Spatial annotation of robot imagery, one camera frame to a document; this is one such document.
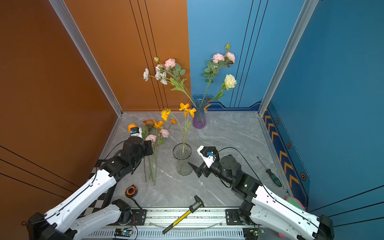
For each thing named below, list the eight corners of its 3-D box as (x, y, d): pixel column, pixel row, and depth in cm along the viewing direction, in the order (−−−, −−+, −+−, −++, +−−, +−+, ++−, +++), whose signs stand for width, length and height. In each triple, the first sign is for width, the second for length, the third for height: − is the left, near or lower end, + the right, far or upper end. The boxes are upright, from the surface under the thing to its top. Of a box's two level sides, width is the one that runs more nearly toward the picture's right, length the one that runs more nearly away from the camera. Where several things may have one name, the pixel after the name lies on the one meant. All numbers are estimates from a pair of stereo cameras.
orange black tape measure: (126, 196, 82) (123, 195, 79) (129, 186, 85) (127, 184, 83) (136, 196, 82) (134, 195, 79) (138, 186, 85) (136, 184, 83)
